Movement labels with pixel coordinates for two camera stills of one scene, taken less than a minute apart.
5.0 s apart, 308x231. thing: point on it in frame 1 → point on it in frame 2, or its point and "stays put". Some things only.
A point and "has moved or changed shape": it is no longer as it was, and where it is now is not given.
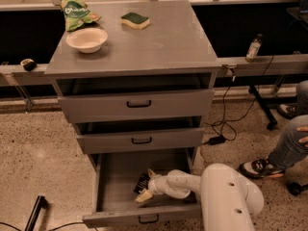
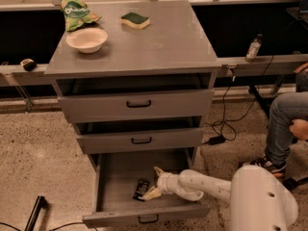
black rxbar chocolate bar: x=142 y=183 has moved or changed shape
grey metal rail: x=237 y=66 stays put
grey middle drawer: x=141 y=140 stays put
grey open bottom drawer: x=115 y=198 stays put
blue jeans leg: x=295 y=150 → x=286 y=108
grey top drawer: x=98 y=107 stays put
